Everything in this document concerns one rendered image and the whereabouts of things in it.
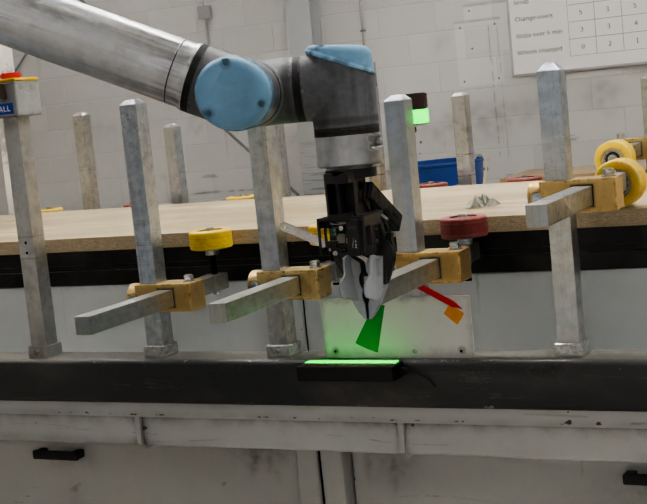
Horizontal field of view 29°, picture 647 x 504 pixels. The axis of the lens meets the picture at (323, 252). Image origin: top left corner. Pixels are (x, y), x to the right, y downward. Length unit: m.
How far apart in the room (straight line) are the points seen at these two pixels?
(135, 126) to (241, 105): 0.69
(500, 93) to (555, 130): 7.47
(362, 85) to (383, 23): 7.98
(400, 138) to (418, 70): 7.58
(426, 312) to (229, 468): 0.71
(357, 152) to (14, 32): 0.47
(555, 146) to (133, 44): 0.67
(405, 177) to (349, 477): 0.68
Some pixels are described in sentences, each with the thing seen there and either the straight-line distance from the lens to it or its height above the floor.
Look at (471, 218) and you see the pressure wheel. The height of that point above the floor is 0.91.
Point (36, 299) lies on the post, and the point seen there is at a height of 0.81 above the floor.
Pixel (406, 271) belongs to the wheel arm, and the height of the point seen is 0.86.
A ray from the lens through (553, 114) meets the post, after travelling 1.91.
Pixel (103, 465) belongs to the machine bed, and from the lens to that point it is 2.72.
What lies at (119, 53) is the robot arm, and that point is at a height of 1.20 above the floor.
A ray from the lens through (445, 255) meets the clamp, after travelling 1.97.
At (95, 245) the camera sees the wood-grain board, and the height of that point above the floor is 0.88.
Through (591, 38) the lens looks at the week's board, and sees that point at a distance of 9.19.
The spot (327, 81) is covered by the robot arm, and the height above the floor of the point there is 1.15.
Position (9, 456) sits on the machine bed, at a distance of 2.87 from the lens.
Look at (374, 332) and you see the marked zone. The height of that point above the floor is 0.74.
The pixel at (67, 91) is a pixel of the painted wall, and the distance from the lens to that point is 11.07.
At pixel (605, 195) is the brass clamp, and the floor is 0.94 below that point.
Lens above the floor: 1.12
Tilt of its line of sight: 7 degrees down
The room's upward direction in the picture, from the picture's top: 6 degrees counter-clockwise
